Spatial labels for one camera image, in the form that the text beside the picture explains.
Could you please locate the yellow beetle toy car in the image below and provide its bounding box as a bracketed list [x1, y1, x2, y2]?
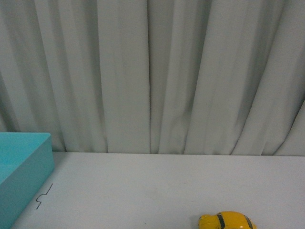
[198, 211, 257, 229]

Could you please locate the grey pleated curtain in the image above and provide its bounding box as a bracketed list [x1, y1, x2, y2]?
[0, 0, 305, 156]

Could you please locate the turquoise plastic storage bin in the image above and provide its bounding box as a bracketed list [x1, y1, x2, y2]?
[0, 132, 54, 229]

